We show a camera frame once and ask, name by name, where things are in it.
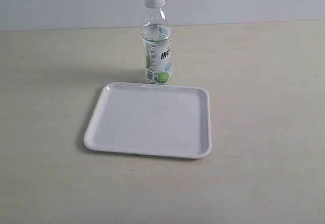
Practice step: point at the clear plastic lime drink bottle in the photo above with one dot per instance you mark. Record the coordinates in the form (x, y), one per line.
(156, 33)

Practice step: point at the white rectangular plastic tray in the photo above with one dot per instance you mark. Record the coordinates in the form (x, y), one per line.
(153, 120)

